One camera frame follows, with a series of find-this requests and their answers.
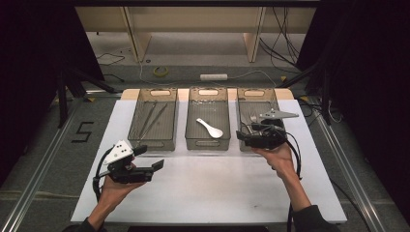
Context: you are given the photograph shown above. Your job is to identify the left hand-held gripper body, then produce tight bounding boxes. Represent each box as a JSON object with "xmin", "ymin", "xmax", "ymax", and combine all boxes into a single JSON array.
[{"xmin": 102, "ymin": 139, "xmax": 155, "ymax": 185}]

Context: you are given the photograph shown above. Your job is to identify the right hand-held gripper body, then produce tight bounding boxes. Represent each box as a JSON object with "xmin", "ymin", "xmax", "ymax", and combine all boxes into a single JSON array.
[{"xmin": 245, "ymin": 108, "xmax": 300, "ymax": 150}]

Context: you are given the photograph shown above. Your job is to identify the transparent grey plastic bin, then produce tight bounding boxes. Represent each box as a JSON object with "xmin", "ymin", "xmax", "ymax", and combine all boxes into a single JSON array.
[
  {"xmin": 127, "ymin": 87, "xmax": 179, "ymax": 152},
  {"xmin": 236, "ymin": 87, "xmax": 289, "ymax": 153},
  {"xmin": 185, "ymin": 86, "xmax": 232, "ymax": 152}
]

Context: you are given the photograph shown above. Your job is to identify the white ceramic spoon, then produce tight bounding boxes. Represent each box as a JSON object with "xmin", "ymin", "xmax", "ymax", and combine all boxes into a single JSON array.
[{"xmin": 195, "ymin": 117, "xmax": 224, "ymax": 139}]

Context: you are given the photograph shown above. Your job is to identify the metal chopstick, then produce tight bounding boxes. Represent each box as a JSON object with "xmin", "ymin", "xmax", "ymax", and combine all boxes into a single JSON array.
[
  {"xmin": 140, "ymin": 102, "xmax": 169, "ymax": 140},
  {"xmin": 138, "ymin": 101, "xmax": 159, "ymax": 140}
]

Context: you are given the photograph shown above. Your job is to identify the person's right hand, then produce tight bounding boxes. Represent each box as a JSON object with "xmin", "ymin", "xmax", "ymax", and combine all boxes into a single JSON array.
[{"xmin": 251, "ymin": 143, "xmax": 297, "ymax": 182}]

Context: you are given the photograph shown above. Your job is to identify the person's left hand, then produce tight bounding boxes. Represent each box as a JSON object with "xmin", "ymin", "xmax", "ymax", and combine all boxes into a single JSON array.
[{"xmin": 97, "ymin": 177, "xmax": 146, "ymax": 216}]

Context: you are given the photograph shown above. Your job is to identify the white power strip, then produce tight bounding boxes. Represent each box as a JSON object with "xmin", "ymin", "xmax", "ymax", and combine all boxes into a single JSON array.
[{"xmin": 199, "ymin": 73, "xmax": 228, "ymax": 82}]

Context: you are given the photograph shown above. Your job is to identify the black metal stand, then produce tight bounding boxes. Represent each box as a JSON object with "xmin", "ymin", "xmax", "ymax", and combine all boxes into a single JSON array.
[
  {"xmin": 277, "ymin": 61, "xmax": 334, "ymax": 126},
  {"xmin": 57, "ymin": 67, "xmax": 118, "ymax": 129}
]

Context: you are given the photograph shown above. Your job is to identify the yellow tape roll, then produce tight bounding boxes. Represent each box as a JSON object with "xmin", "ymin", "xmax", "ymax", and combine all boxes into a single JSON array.
[{"xmin": 153, "ymin": 66, "xmax": 169, "ymax": 78}]

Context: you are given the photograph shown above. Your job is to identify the black curtain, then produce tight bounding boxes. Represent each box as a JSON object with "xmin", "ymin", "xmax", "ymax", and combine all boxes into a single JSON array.
[
  {"xmin": 0, "ymin": 0, "xmax": 104, "ymax": 185},
  {"xmin": 296, "ymin": 0, "xmax": 410, "ymax": 221}
]

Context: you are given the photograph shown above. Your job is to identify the beige wooden shelf unit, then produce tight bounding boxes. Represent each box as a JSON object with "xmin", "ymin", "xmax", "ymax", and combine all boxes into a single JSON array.
[{"xmin": 74, "ymin": 6, "xmax": 317, "ymax": 64}]

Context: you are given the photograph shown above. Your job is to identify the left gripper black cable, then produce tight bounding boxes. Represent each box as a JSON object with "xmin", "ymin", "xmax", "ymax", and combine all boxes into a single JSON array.
[{"xmin": 92, "ymin": 148, "xmax": 113, "ymax": 204}]

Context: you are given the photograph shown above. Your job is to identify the white floor cable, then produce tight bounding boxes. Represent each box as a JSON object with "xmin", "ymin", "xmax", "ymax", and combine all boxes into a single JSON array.
[{"xmin": 138, "ymin": 59, "xmax": 278, "ymax": 88}]

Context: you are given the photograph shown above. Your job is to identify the aluminium floor rail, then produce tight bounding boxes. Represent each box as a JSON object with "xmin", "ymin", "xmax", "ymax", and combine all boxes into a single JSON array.
[
  {"xmin": 308, "ymin": 105, "xmax": 388, "ymax": 232},
  {"xmin": 0, "ymin": 96, "xmax": 85, "ymax": 232}
]

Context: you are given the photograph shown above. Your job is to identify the bundle of black cables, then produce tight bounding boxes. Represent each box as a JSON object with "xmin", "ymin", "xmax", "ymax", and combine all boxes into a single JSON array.
[{"xmin": 259, "ymin": 6, "xmax": 303, "ymax": 74}]

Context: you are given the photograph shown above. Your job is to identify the thin black floor cable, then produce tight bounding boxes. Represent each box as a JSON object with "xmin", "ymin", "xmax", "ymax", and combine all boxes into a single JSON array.
[{"xmin": 95, "ymin": 51, "xmax": 126, "ymax": 66}]

